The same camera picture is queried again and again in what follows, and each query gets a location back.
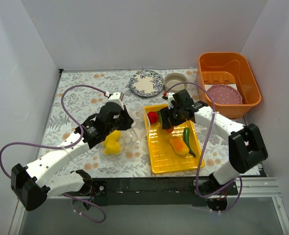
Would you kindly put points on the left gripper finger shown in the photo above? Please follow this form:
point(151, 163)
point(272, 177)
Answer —
point(125, 115)
point(125, 126)

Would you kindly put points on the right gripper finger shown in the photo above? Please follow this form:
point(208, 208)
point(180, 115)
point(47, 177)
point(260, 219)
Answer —
point(167, 122)
point(166, 112)

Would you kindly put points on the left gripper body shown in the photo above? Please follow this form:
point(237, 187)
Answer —
point(125, 120)

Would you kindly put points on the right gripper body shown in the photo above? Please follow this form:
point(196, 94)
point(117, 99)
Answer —
point(167, 120)

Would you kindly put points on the green red mango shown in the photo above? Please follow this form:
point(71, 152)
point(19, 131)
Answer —
point(169, 130)

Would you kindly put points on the clear zip top bag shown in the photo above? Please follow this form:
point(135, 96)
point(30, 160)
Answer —
point(139, 130)

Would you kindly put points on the yellow pear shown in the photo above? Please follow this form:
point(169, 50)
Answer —
point(112, 148)

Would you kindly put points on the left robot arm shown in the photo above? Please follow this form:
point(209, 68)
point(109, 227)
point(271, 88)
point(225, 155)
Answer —
point(36, 181)

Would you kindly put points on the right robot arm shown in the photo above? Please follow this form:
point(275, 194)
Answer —
point(246, 148)

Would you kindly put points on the red pomegranate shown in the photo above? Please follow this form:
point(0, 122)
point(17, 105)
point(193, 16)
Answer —
point(153, 117)

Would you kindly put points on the green chili pepper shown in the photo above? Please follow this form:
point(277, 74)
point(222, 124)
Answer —
point(186, 139)

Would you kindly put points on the orange mango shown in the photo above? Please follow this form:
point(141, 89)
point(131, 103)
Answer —
point(179, 146)

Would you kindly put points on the beige ceramic bowl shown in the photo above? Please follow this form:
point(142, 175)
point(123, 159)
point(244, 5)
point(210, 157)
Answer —
point(173, 79)

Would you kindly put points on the blue floral plate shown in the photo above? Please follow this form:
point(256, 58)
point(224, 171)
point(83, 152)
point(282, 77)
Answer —
point(146, 83)

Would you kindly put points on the yellow plastic tray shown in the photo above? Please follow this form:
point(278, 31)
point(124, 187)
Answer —
point(163, 158)

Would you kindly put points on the floral tablecloth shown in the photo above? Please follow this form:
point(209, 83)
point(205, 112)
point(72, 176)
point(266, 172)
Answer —
point(82, 102)

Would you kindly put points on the pink dotted plate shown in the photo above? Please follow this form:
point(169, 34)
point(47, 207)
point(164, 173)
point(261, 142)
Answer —
point(225, 95)

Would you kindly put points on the orange plastic basin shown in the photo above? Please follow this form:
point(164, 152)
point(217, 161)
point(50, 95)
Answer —
point(230, 69)

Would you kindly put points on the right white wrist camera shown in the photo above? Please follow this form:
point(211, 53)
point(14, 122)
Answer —
point(169, 96)

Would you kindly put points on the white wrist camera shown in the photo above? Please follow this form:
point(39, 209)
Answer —
point(117, 98)
point(169, 96)

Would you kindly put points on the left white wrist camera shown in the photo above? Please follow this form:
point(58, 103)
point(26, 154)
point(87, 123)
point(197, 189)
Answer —
point(117, 98)

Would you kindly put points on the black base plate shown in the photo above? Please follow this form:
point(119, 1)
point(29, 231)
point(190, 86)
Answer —
point(144, 191)

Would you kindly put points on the aluminium rail frame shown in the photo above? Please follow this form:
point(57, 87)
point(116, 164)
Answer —
point(256, 208)

